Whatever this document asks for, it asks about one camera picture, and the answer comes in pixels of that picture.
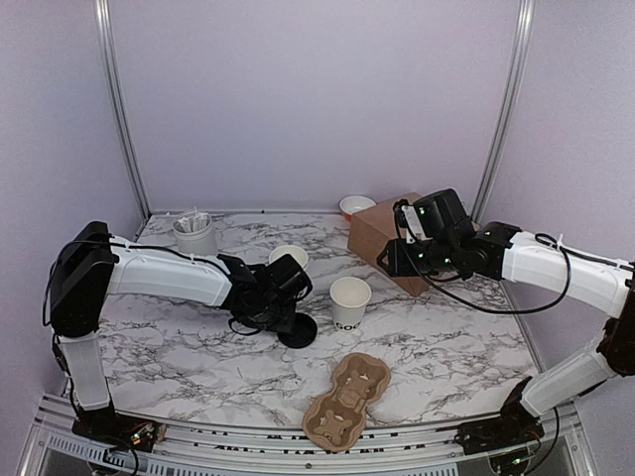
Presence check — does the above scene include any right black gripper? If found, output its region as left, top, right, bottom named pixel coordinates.
left=377, top=238, right=458, bottom=278

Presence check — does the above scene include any black plastic cup lid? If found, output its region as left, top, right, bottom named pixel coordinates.
left=277, top=313, right=318, bottom=349

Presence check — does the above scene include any stack of white paper cups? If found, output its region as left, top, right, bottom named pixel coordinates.
left=268, top=244, right=310, bottom=273

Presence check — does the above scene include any single white paper cup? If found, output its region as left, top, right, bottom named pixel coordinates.
left=329, top=277, right=372, bottom=331

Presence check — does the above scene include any brown paper bag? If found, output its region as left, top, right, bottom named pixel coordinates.
left=347, top=192, right=421, bottom=277

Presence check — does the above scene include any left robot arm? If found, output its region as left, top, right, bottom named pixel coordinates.
left=43, top=221, right=318, bottom=452

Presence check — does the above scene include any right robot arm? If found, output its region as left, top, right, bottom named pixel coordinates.
left=377, top=222, right=634, bottom=454

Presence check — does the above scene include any white canister with stirrers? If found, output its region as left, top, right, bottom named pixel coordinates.
left=172, top=208, right=218, bottom=256

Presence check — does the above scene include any orange bowl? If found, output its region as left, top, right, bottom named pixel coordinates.
left=339, top=195, right=376, bottom=221

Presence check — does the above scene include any brown cardboard cup carrier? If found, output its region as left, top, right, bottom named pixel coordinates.
left=303, top=353, right=391, bottom=452

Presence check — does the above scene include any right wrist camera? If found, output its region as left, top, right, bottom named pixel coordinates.
left=393, top=188, right=476, bottom=245

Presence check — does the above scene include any right aluminium frame post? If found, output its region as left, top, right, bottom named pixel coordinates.
left=471, top=0, right=536, bottom=222

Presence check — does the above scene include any aluminium frame post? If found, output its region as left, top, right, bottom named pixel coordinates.
left=94, top=0, right=151, bottom=221
left=471, top=0, right=536, bottom=222

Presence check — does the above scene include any aluminium front rail base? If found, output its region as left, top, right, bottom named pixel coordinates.
left=17, top=395, right=597, bottom=475

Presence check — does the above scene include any left aluminium frame post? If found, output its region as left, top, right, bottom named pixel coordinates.
left=94, top=0, right=151, bottom=221

